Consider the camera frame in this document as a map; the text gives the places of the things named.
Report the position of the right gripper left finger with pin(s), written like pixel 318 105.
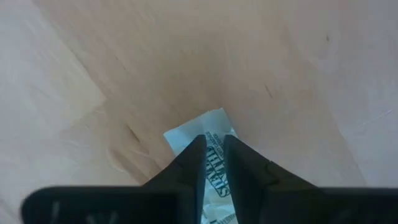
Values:
pixel 124 207

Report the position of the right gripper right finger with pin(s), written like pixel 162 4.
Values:
pixel 295 207

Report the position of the white Stevia sweetener packet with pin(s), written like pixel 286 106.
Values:
pixel 214 124

